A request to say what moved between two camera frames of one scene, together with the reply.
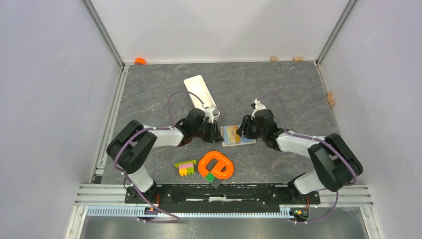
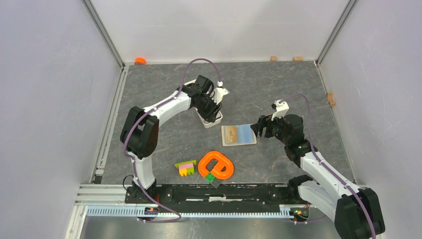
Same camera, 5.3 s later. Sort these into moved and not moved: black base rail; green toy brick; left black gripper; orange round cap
Moved: left black gripper
Not moved: green toy brick; black base rail; orange round cap
